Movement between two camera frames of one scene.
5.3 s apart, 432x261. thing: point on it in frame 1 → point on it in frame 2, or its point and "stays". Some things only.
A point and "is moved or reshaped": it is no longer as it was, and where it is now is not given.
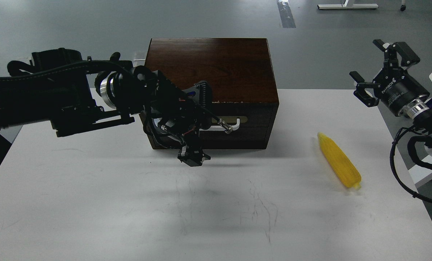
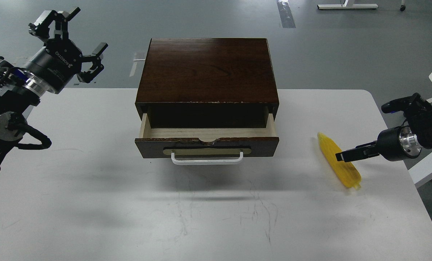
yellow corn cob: x=344 y=167 stays
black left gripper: x=180 y=115 → x=54 y=65
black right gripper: x=397 y=87 → x=394 y=144
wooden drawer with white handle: x=229 y=125 is moved or reshaped
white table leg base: x=345 y=6 stays
